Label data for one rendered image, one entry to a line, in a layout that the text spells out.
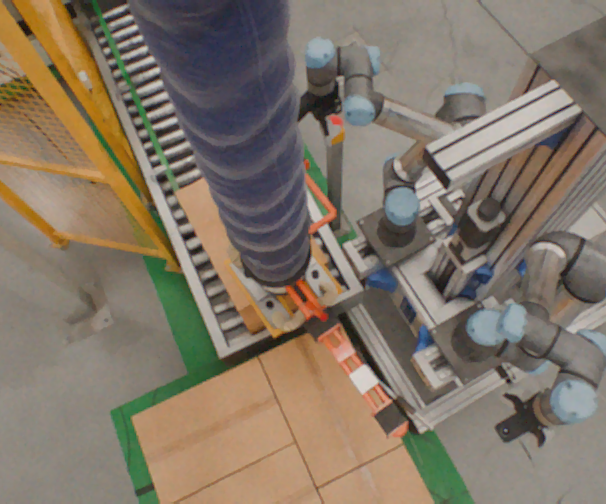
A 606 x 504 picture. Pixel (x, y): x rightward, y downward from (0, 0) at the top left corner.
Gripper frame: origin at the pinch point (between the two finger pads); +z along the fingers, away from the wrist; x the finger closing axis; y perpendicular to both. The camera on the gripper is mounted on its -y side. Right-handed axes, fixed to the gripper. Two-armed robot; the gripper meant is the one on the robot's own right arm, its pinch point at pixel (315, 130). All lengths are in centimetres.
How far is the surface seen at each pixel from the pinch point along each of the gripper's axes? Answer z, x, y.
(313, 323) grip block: 25, -47, -28
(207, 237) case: 57, 13, -45
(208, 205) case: 57, 26, -38
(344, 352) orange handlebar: 25, -60, -25
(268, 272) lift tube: 6.5, -31.8, -34.2
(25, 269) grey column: 77, 50, -122
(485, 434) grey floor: 152, -109, 32
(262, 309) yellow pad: 37, -31, -40
